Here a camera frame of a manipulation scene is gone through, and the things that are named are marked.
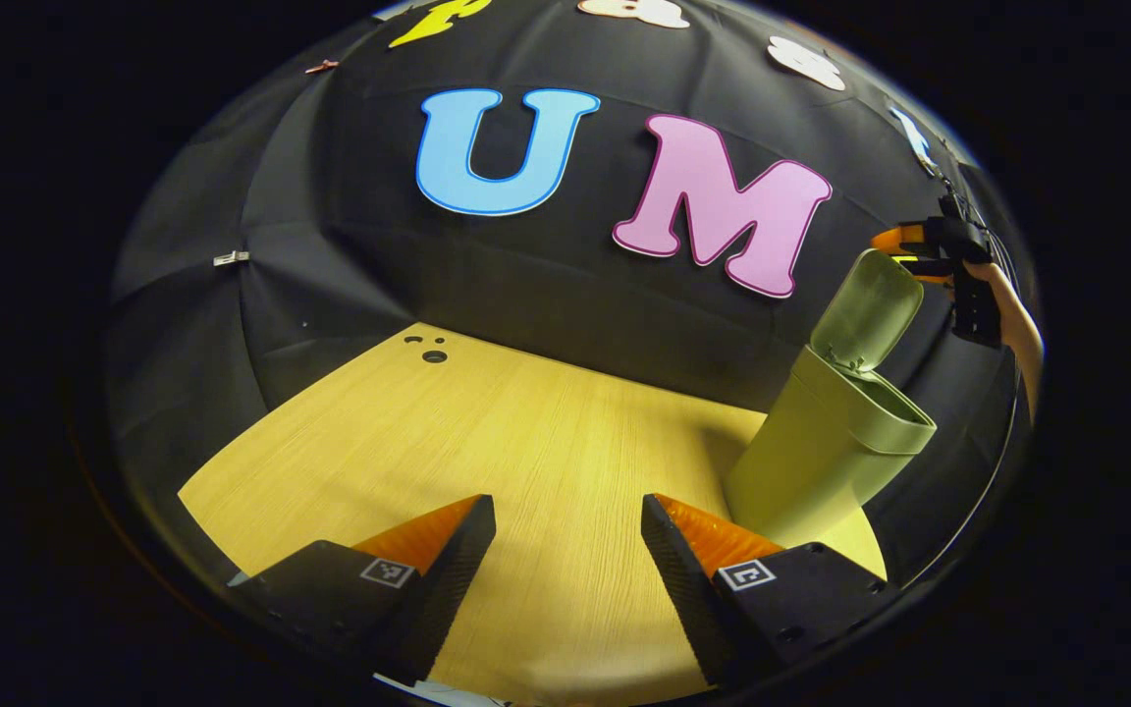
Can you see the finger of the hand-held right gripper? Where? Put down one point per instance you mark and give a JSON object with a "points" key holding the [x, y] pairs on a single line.
{"points": [[924, 270], [897, 239]]}

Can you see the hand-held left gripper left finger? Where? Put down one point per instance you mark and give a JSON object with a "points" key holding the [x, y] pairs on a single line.
{"points": [[457, 560]]}

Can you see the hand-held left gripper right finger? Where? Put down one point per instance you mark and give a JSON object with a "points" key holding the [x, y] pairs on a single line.
{"points": [[673, 565]]}

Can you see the green desktop garbage bin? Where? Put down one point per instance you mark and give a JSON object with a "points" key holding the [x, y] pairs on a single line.
{"points": [[821, 452]]}

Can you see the wooden desktop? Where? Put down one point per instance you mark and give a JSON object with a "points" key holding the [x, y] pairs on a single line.
{"points": [[526, 442]]}

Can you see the black backdrop cloth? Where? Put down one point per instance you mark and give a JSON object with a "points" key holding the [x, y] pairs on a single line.
{"points": [[526, 275]]}

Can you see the small white cloth clip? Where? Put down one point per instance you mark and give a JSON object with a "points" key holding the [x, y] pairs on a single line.
{"points": [[231, 258]]}

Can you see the small copper cloth clip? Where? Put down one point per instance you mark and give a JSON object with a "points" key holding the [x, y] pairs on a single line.
{"points": [[322, 67]]}

